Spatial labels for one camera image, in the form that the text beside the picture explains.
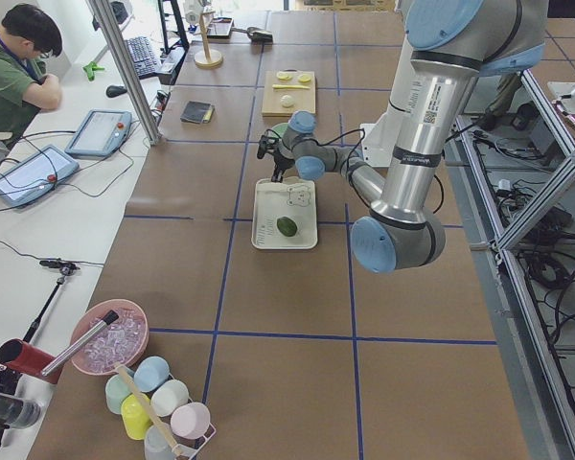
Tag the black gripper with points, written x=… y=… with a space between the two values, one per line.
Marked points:
x=282 y=159

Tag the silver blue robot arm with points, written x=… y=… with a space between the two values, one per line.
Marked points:
x=451 y=45

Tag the green bowl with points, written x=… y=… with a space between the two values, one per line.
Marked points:
x=279 y=130

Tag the white round bun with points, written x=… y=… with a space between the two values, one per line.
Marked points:
x=287 y=101

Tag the pink bowl with ice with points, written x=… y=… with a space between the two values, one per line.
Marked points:
x=121 y=342

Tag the white bear print tray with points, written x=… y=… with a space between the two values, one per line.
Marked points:
x=294 y=198

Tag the wooden cutting board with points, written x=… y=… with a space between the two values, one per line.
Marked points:
x=303 y=99

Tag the yellow lemon slice left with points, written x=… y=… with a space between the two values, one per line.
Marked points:
x=283 y=76

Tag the black sponge pad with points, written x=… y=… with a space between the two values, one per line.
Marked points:
x=196 y=112

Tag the wooden stand with base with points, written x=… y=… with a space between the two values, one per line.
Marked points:
x=207 y=58

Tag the shiny metal scoop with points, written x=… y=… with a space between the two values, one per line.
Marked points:
x=255 y=35

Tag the dark tray with items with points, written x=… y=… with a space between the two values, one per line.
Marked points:
x=220 y=28

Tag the far teach pendant tablet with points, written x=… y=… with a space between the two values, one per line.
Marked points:
x=101 y=132

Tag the teach pendant tablet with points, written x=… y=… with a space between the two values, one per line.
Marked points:
x=36 y=176
x=101 y=132

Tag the black computer mouse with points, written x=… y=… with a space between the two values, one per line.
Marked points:
x=113 y=91

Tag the black keyboard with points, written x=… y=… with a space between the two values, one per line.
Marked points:
x=145 y=61

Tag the green clamp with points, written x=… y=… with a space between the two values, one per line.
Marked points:
x=91 y=69

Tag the steel tube black cap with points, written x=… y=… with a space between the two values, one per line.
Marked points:
x=101 y=323

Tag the black tripod stick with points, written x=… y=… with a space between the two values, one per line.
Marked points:
x=65 y=270

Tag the near teach pendant tablet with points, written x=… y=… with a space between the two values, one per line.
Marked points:
x=36 y=176

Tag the light blue cup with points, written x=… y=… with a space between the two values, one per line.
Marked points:
x=151 y=373

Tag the white cup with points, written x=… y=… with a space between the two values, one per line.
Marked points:
x=169 y=396

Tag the pink cup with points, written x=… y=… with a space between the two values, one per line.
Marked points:
x=191 y=420

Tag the mint green cup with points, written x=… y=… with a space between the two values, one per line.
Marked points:
x=115 y=391

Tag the yellow green cup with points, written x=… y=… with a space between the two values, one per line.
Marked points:
x=135 y=419

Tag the person in green shirt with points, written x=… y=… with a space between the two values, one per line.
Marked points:
x=27 y=35

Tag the grey translucent cup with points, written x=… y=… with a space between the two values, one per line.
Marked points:
x=155 y=446

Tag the red cylinder holder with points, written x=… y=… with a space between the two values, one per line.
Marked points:
x=25 y=358

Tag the clear glass jar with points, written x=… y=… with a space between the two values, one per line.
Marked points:
x=18 y=413

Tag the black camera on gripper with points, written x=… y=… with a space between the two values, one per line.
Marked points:
x=266 y=145

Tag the aluminium truss frame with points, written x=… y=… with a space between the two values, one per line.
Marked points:
x=514 y=178

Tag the aluminium frame post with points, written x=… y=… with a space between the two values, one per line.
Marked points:
x=104 y=14

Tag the wooden rack handle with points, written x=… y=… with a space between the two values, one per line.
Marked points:
x=177 y=449

